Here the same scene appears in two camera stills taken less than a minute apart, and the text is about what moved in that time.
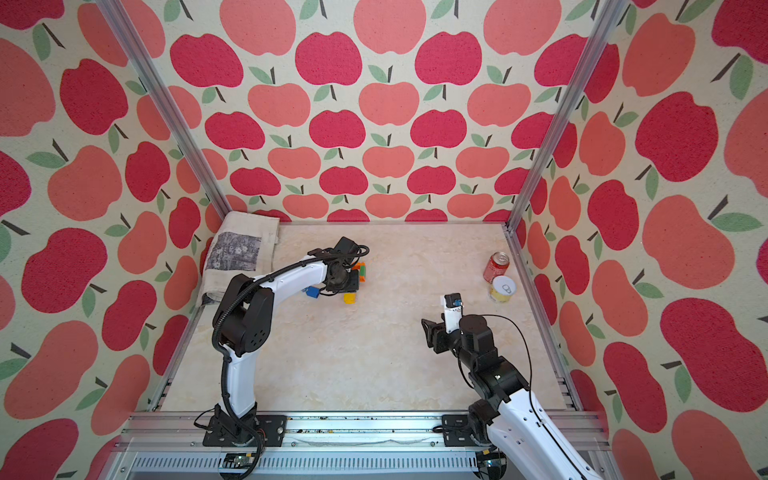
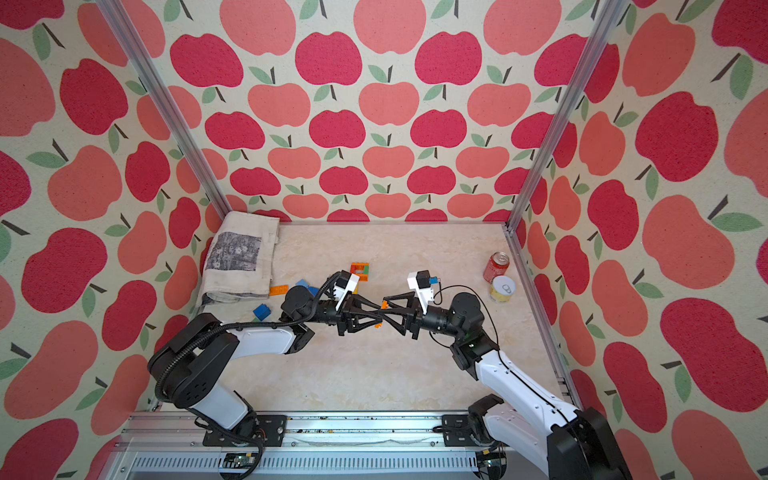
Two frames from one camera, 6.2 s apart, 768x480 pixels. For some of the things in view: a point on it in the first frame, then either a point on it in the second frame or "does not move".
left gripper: (354, 288) -> (353, 304)
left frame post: (139, 56) does not move
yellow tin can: (502, 288) does not move
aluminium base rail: (336, 446) does not move
